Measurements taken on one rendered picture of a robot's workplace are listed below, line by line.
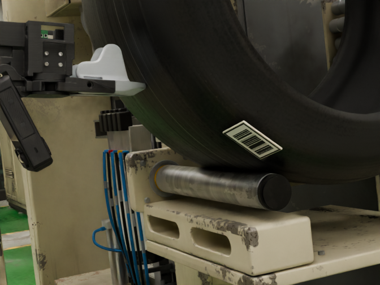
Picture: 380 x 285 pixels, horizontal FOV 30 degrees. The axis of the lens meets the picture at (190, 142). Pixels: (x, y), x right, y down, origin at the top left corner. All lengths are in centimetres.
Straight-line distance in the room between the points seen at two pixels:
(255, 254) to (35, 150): 28
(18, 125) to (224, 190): 28
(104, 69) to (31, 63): 9
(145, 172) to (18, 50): 40
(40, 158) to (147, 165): 36
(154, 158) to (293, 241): 36
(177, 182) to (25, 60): 35
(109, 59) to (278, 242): 29
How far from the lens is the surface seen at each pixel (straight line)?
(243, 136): 82
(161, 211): 108
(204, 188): 98
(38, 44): 81
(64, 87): 80
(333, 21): 150
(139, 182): 115
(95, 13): 94
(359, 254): 93
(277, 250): 86
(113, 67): 85
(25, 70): 82
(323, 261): 91
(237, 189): 89
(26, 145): 82
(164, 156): 116
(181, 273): 132
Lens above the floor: 101
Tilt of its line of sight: 3 degrees down
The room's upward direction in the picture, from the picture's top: 6 degrees counter-clockwise
